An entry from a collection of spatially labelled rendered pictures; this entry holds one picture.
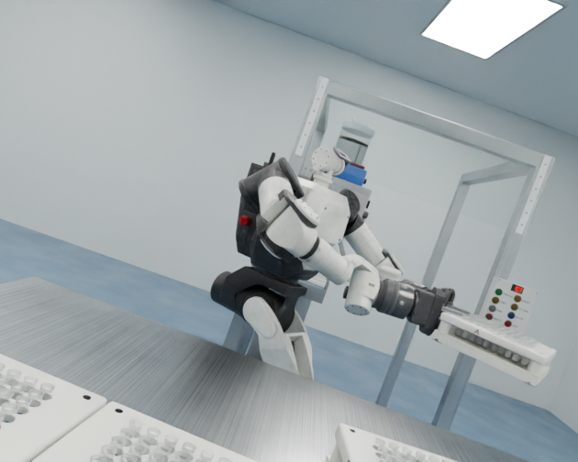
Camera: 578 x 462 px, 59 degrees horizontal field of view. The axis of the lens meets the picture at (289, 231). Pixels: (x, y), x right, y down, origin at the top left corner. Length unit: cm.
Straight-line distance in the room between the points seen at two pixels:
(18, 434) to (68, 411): 6
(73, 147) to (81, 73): 77
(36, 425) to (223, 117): 517
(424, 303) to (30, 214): 518
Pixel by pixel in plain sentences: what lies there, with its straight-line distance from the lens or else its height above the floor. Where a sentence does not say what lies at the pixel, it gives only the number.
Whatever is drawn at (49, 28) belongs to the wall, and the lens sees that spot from 622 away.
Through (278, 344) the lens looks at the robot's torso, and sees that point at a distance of 155.
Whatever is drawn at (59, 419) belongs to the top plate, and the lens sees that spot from 51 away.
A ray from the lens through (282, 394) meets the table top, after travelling 92.
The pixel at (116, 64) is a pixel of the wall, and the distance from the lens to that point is 589.
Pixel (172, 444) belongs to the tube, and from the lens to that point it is 50.
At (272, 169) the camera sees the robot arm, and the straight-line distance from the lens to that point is 139.
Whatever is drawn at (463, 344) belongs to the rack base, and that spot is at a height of 104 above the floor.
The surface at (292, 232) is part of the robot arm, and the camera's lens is 114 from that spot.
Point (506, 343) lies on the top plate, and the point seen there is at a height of 108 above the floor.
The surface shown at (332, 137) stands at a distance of 219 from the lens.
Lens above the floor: 121
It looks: 3 degrees down
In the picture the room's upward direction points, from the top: 20 degrees clockwise
